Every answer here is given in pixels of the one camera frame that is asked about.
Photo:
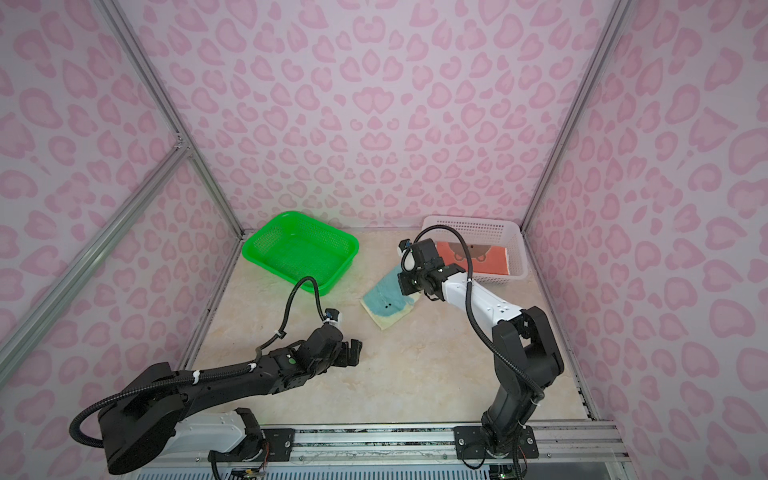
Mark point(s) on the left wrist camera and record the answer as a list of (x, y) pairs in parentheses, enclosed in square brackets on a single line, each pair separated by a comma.
[(332, 316)]

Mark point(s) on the white plastic basket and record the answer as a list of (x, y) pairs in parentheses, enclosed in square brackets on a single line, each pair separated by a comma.
[(490, 232)]

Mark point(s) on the diagonal aluminium frame bar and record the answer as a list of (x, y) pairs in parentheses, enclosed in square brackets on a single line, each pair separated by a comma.
[(37, 322)]

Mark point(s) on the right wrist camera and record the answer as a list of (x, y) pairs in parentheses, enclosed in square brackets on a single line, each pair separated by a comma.
[(406, 245)]

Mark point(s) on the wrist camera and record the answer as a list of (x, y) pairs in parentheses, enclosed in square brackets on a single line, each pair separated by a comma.
[(332, 316), (406, 245)]

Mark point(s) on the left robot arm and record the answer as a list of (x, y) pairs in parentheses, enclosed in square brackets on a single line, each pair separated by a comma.
[(137, 423)]

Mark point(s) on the green plastic basket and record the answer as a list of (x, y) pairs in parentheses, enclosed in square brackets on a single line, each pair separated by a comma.
[(293, 245)]

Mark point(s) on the corner frame post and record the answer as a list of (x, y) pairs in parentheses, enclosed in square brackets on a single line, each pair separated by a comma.
[(617, 21), (129, 41)]

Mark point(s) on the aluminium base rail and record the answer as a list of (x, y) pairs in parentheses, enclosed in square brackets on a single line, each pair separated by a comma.
[(550, 450)]

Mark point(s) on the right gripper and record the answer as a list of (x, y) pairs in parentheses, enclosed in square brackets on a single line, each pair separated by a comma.
[(405, 290)]

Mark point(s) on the left corner frame post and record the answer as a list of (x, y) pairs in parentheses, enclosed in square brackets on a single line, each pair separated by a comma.
[(129, 41)]

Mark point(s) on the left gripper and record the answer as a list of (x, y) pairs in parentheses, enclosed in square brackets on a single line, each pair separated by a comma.
[(348, 356)]

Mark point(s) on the right corner frame post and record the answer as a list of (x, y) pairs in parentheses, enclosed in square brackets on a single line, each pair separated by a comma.
[(617, 21)]

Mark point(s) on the red brown towel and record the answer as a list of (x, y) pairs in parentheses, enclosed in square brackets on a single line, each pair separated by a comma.
[(486, 259)]

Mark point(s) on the light green towel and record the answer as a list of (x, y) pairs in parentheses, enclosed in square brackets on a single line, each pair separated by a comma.
[(385, 303)]

